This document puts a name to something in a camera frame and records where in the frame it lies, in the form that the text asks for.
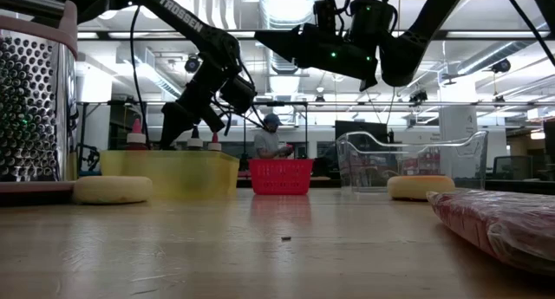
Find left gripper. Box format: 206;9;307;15
160;67;227;151

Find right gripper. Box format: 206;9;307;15
254;23;383;92

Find black food colouring bottle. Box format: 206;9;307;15
186;125;204;152

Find red food colouring bottle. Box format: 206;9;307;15
126;118;148;152
207;132;223;153

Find red popcorn packet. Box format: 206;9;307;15
426;188;555;276

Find yellow translucent plastic bin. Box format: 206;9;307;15
99;149;240;200

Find person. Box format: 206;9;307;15
253;112;295;159

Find red plastic basket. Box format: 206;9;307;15
247;158;315;196

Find black monitor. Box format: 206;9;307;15
334;120;389;140

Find metal box grater pink trim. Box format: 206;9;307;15
0;0;80;195

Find clear plastic bin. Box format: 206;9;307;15
336;130;489;192

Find silver ventilation duct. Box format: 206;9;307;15
258;0;320;96

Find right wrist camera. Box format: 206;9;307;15
312;0;338;31

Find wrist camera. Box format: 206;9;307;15
312;0;338;31
219;75;258;116

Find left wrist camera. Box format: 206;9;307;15
219;75;258;116

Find black aluminium table frame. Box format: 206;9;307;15
236;177;555;195

